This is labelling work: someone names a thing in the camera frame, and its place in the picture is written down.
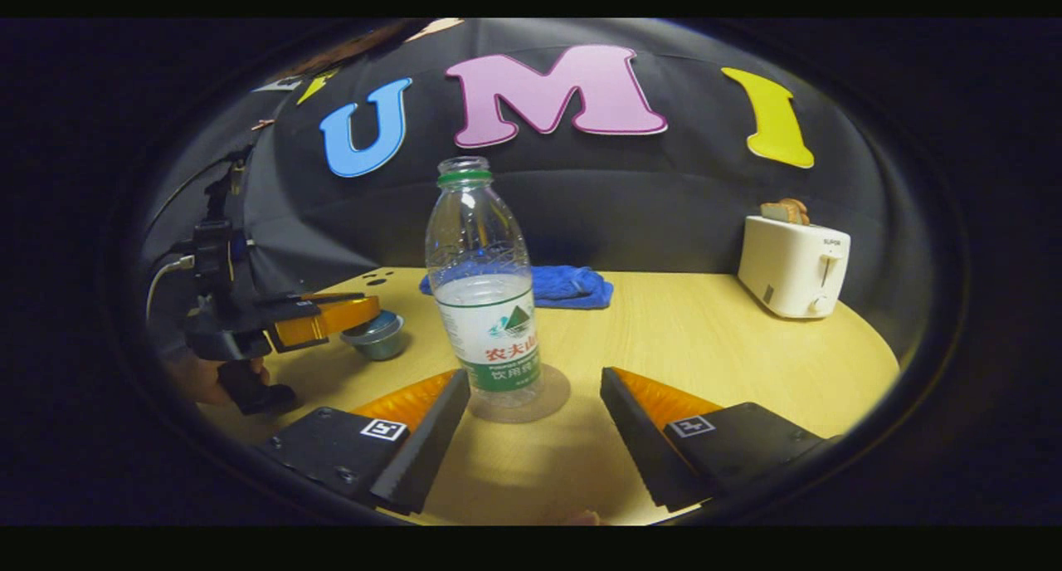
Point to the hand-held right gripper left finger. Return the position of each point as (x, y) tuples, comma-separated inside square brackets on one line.
[(423, 446)]

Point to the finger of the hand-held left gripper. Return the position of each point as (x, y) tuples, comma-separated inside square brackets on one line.
[(332, 320), (290, 300)]

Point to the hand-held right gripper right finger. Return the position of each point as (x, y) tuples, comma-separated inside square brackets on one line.
[(635, 442)]

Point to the small green teacup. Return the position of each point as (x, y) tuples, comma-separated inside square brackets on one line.
[(382, 348)]

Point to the round brown coaster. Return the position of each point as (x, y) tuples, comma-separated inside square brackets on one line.
[(556, 392)]

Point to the clear plastic water bottle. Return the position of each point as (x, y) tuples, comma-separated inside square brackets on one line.
[(489, 322)]

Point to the blue cloth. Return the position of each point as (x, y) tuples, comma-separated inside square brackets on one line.
[(572, 287)]

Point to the white toaster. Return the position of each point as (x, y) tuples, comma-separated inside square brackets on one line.
[(788, 268)]

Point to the black backdrop cloth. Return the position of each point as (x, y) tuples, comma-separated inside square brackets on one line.
[(647, 197)]

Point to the toast slice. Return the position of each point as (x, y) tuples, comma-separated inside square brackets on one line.
[(784, 212)]

